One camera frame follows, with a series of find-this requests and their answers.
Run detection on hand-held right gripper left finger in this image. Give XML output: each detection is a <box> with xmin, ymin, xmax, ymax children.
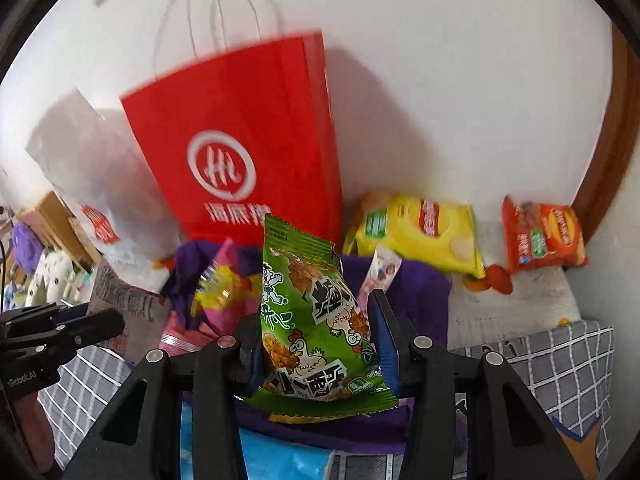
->
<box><xmin>62</xmin><ymin>316</ymin><xmax>263</xmax><ymax>480</ymax></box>

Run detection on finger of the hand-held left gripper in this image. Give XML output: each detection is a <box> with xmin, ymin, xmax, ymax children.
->
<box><xmin>0</xmin><ymin>302</ymin><xmax>91</xmax><ymax>338</ymax></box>
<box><xmin>20</xmin><ymin>309</ymin><xmax>126</xmax><ymax>361</ymax></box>

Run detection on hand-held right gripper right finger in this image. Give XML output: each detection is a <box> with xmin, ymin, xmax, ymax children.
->
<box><xmin>367</xmin><ymin>290</ymin><xmax>581</xmax><ymax>480</ymax></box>

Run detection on clear printed snack packet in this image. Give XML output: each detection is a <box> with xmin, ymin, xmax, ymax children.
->
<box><xmin>89</xmin><ymin>259</ymin><xmax>169</xmax><ymax>367</ymax></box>

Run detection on green snack packet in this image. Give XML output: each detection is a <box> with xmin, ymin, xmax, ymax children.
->
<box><xmin>245</xmin><ymin>214</ymin><xmax>399</xmax><ymax>409</ymax></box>

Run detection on yellow triangular snack packet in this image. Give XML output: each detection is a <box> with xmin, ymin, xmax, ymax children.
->
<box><xmin>269</xmin><ymin>409</ymin><xmax>373</xmax><ymax>425</ymax></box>

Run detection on person's left forearm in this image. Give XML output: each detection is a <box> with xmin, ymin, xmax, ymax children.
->
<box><xmin>14</xmin><ymin>394</ymin><xmax>57</xmax><ymax>473</ymax></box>

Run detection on white plush toy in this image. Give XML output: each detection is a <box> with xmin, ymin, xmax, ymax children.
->
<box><xmin>25</xmin><ymin>251</ymin><xmax>77</xmax><ymax>307</ymax></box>

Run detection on purple cloth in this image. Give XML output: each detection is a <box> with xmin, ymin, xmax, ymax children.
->
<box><xmin>164</xmin><ymin>240</ymin><xmax>468</xmax><ymax>443</ymax></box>

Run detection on yellow and pink snack packet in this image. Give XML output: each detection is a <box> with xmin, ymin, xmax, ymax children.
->
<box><xmin>192</xmin><ymin>237</ymin><xmax>262</xmax><ymax>332</ymax></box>

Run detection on purple plush toy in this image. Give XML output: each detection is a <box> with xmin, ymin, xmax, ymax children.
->
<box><xmin>12</xmin><ymin>221</ymin><xmax>47</xmax><ymax>277</ymax></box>

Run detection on slim pink snack stick packet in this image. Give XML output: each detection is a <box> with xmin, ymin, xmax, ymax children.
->
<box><xmin>366</xmin><ymin>246</ymin><xmax>404</xmax><ymax>302</ymax></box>

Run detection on brown cardboard boxes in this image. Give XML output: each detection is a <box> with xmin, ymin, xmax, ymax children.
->
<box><xmin>19</xmin><ymin>191</ymin><xmax>102</xmax><ymax>272</ymax></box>

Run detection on blue tissue pack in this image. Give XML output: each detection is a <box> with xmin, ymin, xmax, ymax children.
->
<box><xmin>180</xmin><ymin>400</ymin><xmax>337</xmax><ymax>480</ymax></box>

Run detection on yellow chips bag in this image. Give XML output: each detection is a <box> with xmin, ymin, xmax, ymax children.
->
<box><xmin>342</xmin><ymin>191</ymin><xmax>487</xmax><ymax>281</ymax></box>

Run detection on white printed cloth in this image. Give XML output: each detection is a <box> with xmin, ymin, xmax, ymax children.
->
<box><xmin>449</xmin><ymin>262</ymin><xmax>583</xmax><ymax>352</ymax></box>

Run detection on white bag with red logo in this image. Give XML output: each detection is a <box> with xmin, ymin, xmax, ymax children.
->
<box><xmin>25</xmin><ymin>87</ymin><xmax>182</xmax><ymax>267</ymax></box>

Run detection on grey checked blanket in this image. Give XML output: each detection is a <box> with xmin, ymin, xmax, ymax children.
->
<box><xmin>39</xmin><ymin>319</ymin><xmax>617</xmax><ymax>480</ymax></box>

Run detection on orange chips bag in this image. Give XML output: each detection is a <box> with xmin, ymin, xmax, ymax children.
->
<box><xmin>501</xmin><ymin>194</ymin><xmax>589</xmax><ymax>274</ymax></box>

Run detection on red paper bag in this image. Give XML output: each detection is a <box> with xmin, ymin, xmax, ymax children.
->
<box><xmin>119</xmin><ymin>0</ymin><xmax>347</xmax><ymax>247</ymax></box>

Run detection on brown wooden door frame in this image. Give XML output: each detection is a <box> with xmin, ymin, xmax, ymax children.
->
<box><xmin>571</xmin><ymin>22</ymin><xmax>640</xmax><ymax>263</ymax></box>

